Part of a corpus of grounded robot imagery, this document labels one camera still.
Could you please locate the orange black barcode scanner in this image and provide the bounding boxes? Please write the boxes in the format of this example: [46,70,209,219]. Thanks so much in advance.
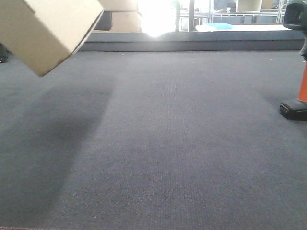
[279,0,307,121]

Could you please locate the brown cardboard box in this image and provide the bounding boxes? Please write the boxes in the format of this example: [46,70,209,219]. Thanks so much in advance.
[0,0,104,77]

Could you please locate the stacked cardboard boxes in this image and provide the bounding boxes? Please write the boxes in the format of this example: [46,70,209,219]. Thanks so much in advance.
[95,0,142,33]

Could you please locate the blue tray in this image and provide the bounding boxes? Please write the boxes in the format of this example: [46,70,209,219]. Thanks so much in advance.
[206,23,233,30]

